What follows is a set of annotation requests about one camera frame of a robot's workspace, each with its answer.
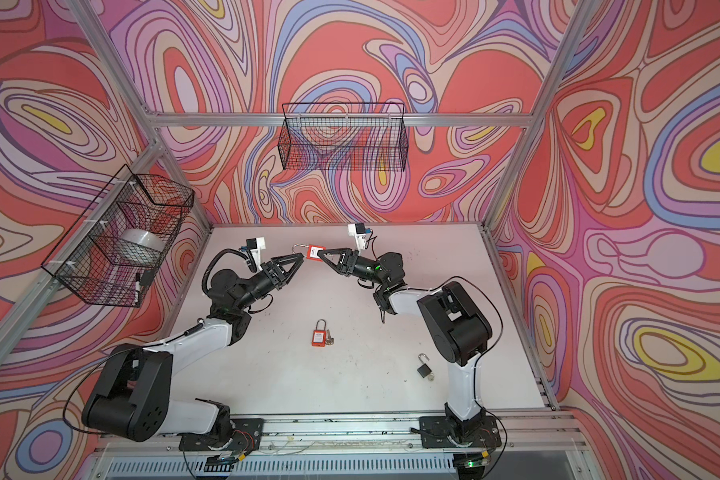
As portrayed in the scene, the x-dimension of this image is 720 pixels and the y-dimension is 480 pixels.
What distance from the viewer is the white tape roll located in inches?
27.9

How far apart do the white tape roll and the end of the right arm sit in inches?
16.0

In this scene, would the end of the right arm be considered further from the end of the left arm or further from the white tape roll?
the white tape roll

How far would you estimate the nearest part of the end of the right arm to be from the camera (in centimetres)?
74
